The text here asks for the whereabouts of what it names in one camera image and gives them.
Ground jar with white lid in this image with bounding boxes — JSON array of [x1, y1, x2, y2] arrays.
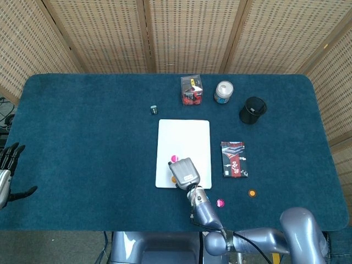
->
[[213, 80, 235, 105]]

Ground clear plastic box red contents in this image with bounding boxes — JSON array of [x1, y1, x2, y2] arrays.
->
[[180, 74, 205, 107]]

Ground white rectangular board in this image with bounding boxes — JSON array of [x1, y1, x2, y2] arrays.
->
[[155, 118, 213, 190]]

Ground black mesh pen holder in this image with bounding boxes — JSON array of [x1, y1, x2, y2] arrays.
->
[[238, 96, 267, 125]]

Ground black red printed card box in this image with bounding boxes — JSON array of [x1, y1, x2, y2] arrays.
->
[[221, 141, 250, 178]]

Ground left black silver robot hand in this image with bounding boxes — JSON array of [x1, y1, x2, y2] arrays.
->
[[0, 142, 39, 210]]

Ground woven bamboo folding screen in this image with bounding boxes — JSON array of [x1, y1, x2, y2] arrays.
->
[[0, 0, 352, 171]]

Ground black cable bundle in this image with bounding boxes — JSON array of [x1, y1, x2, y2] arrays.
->
[[0, 96, 17, 145]]

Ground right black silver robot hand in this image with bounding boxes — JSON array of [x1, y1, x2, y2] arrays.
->
[[168, 157, 201, 190]]

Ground blue-grey robot torso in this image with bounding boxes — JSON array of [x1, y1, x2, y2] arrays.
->
[[109, 230, 210, 264]]

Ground blue felt table cover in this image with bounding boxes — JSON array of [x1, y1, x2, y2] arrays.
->
[[0, 73, 350, 233]]

